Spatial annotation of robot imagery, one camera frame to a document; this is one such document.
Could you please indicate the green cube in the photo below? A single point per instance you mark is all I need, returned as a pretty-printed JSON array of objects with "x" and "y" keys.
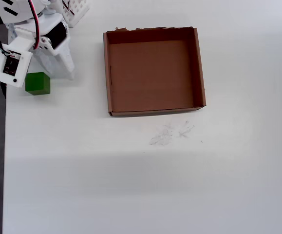
[{"x": 37, "y": 83}]

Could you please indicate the brown cardboard box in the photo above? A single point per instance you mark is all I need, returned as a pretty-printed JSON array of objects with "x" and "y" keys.
[{"x": 153, "y": 75}]

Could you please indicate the white gripper with motor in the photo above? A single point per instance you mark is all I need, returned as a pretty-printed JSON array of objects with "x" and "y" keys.
[{"x": 58, "y": 36}]

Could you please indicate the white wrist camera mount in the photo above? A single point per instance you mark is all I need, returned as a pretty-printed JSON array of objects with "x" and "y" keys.
[{"x": 21, "y": 70}]

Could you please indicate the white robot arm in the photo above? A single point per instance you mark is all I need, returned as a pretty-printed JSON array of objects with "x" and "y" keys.
[{"x": 21, "y": 11}]

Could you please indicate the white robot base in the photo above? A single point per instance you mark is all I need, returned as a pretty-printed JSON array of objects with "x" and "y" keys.
[{"x": 76, "y": 11}]

